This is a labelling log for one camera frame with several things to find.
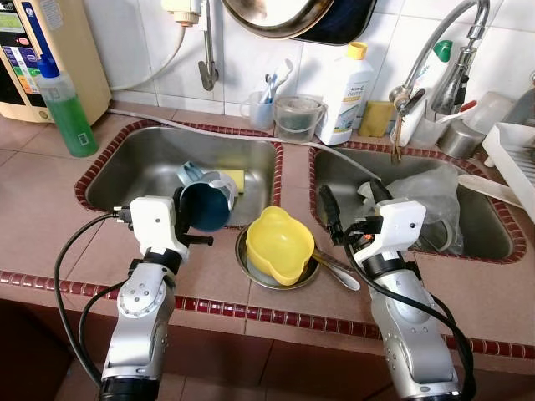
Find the beige water ioniser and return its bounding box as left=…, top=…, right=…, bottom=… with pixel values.
left=0, top=0, right=112, bottom=124

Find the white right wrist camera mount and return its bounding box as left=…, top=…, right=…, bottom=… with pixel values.
left=355, top=198, right=429, bottom=268

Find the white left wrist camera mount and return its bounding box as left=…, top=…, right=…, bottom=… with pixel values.
left=130, top=196, right=191, bottom=261

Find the blue toothbrush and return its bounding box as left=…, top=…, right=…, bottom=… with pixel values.
left=259, top=71, right=275, bottom=105

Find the steel bowl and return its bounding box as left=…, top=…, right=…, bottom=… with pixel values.
left=236, top=226, right=323, bottom=291

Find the steel wall tap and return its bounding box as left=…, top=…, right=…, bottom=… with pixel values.
left=199, top=0, right=220, bottom=91

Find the white dish rack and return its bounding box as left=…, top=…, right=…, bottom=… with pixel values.
left=483, top=79, right=535, bottom=220

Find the clear toothbrush cup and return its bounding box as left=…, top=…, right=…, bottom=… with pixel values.
left=242, top=90, right=277, bottom=130

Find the green dish soap bottle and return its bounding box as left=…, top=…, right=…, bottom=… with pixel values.
left=35, top=57, right=99, bottom=158

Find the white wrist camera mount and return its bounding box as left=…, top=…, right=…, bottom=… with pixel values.
left=130, top=196, right=191, bottom=261
left=355, top=198, right=429, bottom=268

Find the steel hanging wok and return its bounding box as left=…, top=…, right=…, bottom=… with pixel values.
left=222, top=0, right=331, bottom=40

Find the yellow plastic bowl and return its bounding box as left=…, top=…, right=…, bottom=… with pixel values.
left=246, top=206, right=317, bottom=287

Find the steel spoon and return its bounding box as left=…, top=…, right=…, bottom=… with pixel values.
left=311, top=249, right=362, bottom=292

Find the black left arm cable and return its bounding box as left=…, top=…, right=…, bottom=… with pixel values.
left=53, top=211, right=135, bottom=385

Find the mustard yellow sponge block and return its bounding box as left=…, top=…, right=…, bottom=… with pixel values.
left=358, top=100, right=395, bottom=139

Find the bright yellow sponge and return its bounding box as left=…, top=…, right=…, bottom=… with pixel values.
left=219, top=170, right=246, bottom=195

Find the clear plastic container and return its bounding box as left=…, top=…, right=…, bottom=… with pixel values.
left=464, top=90, right=515, bottom=135

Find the white utensil red tip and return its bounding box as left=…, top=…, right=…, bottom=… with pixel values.
left=431, top=100, right=479, bottom=126

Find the white bottle green cap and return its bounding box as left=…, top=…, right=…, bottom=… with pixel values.
left=410, top=39, right=456, bottom=143

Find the clear plastic bag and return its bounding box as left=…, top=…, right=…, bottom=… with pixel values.
left=359, top=163, right=465, bottom=256

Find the steel flexible kitchen faucet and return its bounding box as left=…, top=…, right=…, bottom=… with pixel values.
left=389, top=0, right=492, bottom=164

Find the thin white water tube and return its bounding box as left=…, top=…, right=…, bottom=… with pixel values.
left=109, top=0, right=201, bottom=93

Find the steel pot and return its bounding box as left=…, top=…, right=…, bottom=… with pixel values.
left=410, top=209, right=465, bottom=256

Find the clear measuring cup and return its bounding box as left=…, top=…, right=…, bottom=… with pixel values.
left=274, top=94, right=327, bottom=143

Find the black hanging pan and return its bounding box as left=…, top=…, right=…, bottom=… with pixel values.
left=293, top=0, right=379, bottom=47

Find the white toothbrush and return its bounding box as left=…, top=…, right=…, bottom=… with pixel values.
left=272, top=58, right=295, bottom=93

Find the steel sink basin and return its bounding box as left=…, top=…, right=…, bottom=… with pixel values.
left=308, top=142, right=527, bottom=264
left=74, top=119, right=285, bottom=228

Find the steel cup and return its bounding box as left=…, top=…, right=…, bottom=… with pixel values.
left=436, top=121, right=486, bottom=160

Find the blue rabbit mug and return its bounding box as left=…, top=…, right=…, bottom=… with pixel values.
left=176, top=161, right=241, bottom=233

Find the white bottle yellow cap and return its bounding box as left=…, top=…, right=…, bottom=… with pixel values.
left=318, top=42, right=375, bottom=147

